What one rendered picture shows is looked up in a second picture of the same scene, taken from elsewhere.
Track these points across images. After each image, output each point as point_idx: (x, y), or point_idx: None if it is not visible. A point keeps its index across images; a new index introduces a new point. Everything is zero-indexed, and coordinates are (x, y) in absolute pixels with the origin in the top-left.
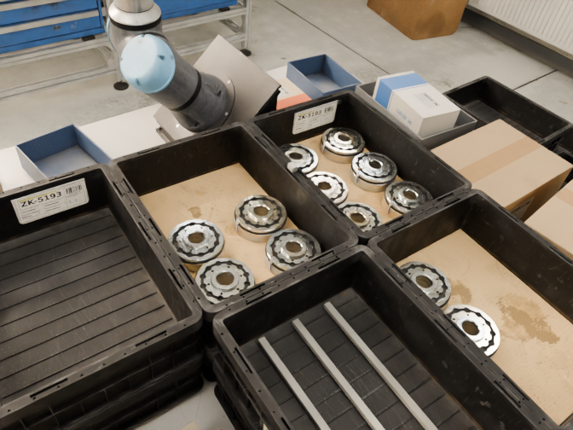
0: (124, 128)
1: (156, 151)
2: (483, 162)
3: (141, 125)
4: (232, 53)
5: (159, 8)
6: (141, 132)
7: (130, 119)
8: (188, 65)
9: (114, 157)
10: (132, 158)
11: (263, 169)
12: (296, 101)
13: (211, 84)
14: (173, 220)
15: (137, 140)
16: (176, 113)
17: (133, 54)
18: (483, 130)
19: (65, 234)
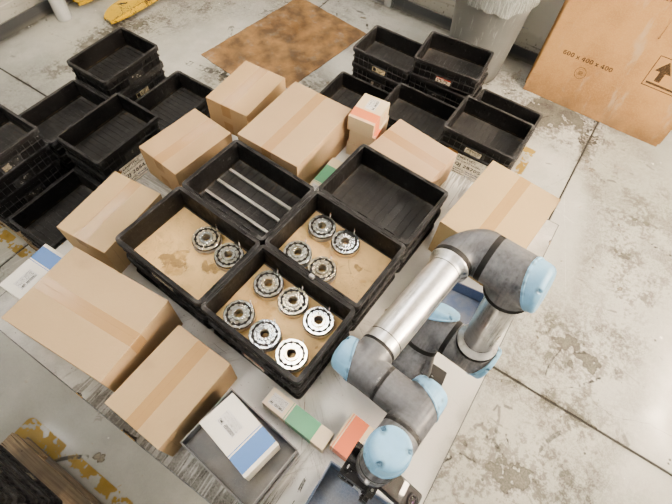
0: (464, 371)
1: (389, 262)
2: (182, 373)
3: (456, 379)
4: None
5: (463, 350)
6: (451, 371)
7: (469, 383)
8: (417, 334)
9: None
10: (397, 253)
11: None
12: (349, 440)
13: (401, 351)
14: (365, 258)
15: (447, 361)
16: None
17: (449, 310)
18: (176, 421)
19: (407, 234)
